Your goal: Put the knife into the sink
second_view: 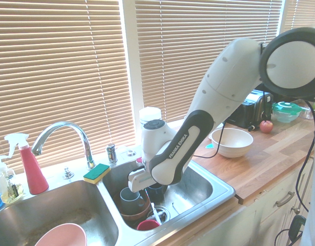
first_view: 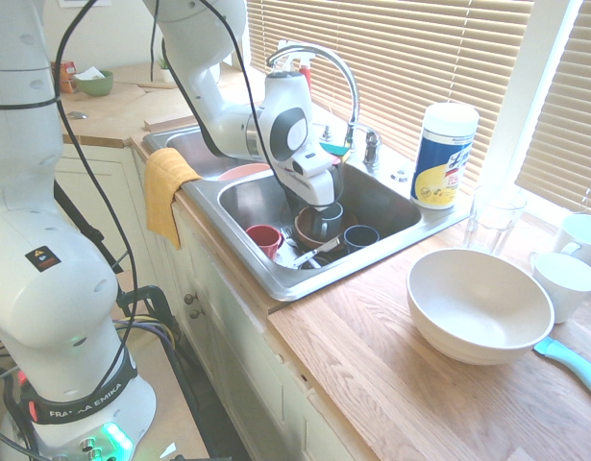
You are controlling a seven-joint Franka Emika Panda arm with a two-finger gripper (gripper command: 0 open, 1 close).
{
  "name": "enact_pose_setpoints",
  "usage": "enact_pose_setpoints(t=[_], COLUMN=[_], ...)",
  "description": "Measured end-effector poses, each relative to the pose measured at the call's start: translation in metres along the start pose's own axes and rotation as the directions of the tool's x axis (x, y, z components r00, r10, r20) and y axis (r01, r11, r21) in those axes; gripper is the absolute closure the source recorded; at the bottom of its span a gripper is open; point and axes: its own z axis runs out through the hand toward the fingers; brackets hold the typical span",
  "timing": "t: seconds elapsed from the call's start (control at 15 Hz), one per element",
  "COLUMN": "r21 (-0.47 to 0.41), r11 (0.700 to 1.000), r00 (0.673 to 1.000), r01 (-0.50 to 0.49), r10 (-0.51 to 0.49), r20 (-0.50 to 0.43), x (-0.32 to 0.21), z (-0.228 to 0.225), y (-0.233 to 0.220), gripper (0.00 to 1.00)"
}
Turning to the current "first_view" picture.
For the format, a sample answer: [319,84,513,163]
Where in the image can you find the large cream bowl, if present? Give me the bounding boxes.
[406,248,556,366]

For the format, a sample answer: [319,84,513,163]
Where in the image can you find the white handled table knife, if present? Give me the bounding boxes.
[278,238,342,270]

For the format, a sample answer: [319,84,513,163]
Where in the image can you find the stainless steel double sink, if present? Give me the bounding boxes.
[141,114,472,303]

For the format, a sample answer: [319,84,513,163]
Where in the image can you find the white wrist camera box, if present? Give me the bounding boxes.
[290,149,335,178]

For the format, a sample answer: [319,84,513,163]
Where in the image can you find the small plant white pot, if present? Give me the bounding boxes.
[156,53,176,84]

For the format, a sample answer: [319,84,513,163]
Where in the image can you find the green bowl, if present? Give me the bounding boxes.
[75,70,115,98]

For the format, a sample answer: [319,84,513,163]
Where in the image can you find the narrow wooden window blind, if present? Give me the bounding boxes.
[514,0,591,215]

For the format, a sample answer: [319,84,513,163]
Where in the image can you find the yellow dish towel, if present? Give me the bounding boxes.
[144,147,204,251]

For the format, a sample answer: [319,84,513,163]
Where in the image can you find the wide wooden window blind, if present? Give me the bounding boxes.
[246,0,536,196]

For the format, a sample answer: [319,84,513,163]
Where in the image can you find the coloured wire bundle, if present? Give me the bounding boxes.
[112,314,181,356]

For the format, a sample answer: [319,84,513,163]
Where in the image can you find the teal yellow sponge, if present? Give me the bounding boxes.
[318,137,354,163]

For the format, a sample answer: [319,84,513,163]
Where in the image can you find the clear drinking glass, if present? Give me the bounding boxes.
[462,184,528,255]

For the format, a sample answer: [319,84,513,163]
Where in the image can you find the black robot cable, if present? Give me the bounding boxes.
[54,0,345,409]

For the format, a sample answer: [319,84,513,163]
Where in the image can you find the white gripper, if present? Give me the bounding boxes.
[280,163,336,226]

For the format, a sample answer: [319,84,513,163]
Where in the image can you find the teal handled knife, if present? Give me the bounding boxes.
[533,335,591,404]

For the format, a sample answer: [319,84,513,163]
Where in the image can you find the Lysol wipes canister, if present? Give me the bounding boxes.
[409,102,480,211]

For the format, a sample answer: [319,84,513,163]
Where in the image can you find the red cup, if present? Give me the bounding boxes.
[245,224,284,261]

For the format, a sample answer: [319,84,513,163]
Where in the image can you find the navy blue cup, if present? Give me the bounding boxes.
[342,225,381,255]

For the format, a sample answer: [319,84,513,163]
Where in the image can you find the chrome gooseneck faucet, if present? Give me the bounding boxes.
[265,41,362,145]

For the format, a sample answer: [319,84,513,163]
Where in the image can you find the red spray bottle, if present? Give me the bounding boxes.
[297,50,316,93]

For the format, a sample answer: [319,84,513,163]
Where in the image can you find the large white mug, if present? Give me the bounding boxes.
[554,213,591,289]

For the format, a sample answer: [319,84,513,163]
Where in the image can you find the orange cardboard box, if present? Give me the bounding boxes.
[49,60,79,94]

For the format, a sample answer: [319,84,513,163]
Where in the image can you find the grey blue mug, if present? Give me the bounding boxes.
[308,201,345,240]

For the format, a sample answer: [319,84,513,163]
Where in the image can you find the small white mug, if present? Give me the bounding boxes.
[529,252,591,326]

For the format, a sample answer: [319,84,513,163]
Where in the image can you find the brown ceramic bowl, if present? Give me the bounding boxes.
[293,206,358,254]

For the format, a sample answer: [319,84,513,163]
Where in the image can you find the pink plate in sink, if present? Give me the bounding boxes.
[216,162,273,182]

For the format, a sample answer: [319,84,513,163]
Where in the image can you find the metal fork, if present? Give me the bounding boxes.
[280,227,304,251]

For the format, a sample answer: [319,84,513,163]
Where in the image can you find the black stand pole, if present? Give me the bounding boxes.
[53,180,219,461]

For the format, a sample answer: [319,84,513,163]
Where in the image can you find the black screw clamp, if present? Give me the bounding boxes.
[114,282,179,337]

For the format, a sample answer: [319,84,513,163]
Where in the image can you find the cream base cabinets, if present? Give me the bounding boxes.
[54,138,373,461]

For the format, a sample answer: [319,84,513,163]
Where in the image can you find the chrome faucet handle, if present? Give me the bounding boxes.
[360,127,383,169]

